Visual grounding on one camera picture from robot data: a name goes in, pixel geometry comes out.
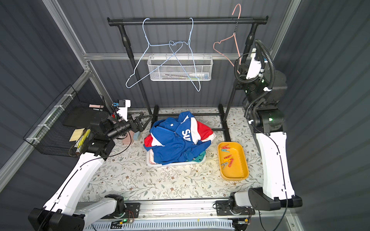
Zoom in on pink wire hanger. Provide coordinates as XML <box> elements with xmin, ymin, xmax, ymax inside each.
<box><xmin>213</xmin><ymin>3</ymin><xmax>242</xmax><ymax>67</ymax></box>

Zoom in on light blue eraser block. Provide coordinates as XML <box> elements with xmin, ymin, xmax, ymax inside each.
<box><xmin>133</xmin><ymin>131</ymin><xmax>142</xmax><ymax>141</ymax></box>

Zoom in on silver mesh wall basket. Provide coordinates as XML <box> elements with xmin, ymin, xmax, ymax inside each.
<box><xmin>147</xmin><ymin>55</ymin><xmax>214</xmax><ymax>81</ymax></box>

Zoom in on blue hanger with green jacket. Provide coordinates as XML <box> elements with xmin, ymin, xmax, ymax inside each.
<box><xmin>168</xmin><ymin>17</ymin><xmax>202</xmax><ymax>92</ymax></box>

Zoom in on pink eraser block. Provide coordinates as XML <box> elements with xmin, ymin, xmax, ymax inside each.
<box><xmin>122</xmin><ymin>131</ymin><xmax>135</xmax><ymax>144</ymax></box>

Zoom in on white plastic basket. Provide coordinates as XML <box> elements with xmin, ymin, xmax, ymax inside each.
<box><xmin>146</xmin><ymin>150</ymin><xmax>206</xmax><ymax>167</ymax></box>

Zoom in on yellow plastic tray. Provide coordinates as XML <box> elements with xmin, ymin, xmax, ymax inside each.
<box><xmin>217</xmin><ymin>141</ymin><xmax>249</xmax><ymax>181</ymax></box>

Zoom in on red white blue jacket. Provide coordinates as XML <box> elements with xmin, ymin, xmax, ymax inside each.
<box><xmin>144</xmin><ymin>111</ymin><xmax>216</xmax><ymax>165</ymax></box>

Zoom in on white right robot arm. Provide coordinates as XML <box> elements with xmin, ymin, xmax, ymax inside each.
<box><xmin>233</xmin><ymin>39</ymin><xmax>303</xmax><ymax>211</ymax></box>

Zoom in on green jacket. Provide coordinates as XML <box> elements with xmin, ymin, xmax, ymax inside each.
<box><xmin>192</xmin><ymin>151</ymin><xmax>206</xmax><ymax>163</ymax></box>

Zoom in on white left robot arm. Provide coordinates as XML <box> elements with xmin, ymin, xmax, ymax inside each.
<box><xmin>28</xmin><ymin>112</ymin><xmax>152</xmax><ymax>231</ymax></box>

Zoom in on black clothes rack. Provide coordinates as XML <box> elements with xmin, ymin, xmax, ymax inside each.
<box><xmin>107</xmin><ymin>16</ymin><xmax>269</xmax><ymax>141</ymax></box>

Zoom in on light blue wire hanger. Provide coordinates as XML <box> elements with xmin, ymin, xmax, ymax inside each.
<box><xmin>125</xmin><ymin>18</ymin><xmax>185</xmax><ymax>89</ymax></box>

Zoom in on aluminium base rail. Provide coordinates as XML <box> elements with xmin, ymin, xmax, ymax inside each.
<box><xmin>59</xmin><ymin>198</ymin><xmax>290</xmax><ymax>223</ymax></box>

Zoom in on black wire wall basket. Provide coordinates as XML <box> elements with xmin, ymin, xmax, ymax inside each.
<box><xmin>23</xmin><ymin>83</ymin><xmax>105</xmax><ymax>157</ymax></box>

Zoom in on yellow sticky notes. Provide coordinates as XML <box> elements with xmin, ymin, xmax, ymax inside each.
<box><xmin>69</xmin><ymin>128</ymin><xmax>85</xmax><ymax>142</ymax></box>

